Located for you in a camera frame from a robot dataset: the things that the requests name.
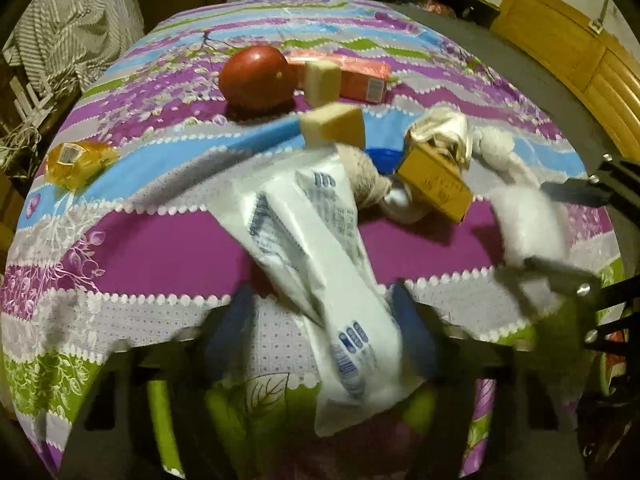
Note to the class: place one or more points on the grey striped cloth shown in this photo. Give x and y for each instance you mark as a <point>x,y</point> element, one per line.
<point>75,25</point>

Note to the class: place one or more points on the white blue-print plastic wrapper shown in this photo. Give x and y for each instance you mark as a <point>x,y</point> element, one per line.
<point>320,240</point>

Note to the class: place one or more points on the small white round object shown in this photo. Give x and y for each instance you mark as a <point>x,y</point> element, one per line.
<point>402,205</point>

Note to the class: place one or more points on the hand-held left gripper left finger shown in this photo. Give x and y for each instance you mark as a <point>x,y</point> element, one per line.
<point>227,325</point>

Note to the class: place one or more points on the yellow plastic snack wrapper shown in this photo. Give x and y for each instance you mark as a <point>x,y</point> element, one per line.
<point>75,162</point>

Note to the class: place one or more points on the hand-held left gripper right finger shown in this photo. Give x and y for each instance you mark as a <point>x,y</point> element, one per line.
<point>417,332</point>

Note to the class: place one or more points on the yellow-brown cardboard box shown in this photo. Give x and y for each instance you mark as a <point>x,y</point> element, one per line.
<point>437,185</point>

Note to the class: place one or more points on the orange carton box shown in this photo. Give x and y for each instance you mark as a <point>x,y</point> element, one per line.
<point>362,72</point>

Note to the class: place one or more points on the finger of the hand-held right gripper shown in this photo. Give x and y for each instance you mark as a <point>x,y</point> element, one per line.
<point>600,305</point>
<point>600,190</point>

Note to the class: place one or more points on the beige twine ball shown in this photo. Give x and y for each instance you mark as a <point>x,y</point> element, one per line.
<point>362,180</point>

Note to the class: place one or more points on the blue bottle cap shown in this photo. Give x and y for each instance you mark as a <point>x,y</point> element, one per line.
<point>382,159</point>

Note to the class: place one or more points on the red apple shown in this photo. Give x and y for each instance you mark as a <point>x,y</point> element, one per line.
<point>255,77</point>

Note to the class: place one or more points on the gold foil wrapper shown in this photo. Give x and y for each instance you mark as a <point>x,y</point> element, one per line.
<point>442,132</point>

